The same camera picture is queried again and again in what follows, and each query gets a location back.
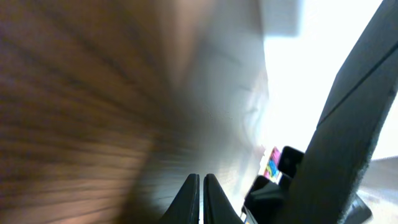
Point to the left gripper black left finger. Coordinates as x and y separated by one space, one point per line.
185 207

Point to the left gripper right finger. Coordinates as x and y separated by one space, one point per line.
216 206

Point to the dark green box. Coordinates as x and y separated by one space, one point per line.
349 126

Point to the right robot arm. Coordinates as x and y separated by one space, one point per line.
266 197

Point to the colourful background object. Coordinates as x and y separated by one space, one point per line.
271 172

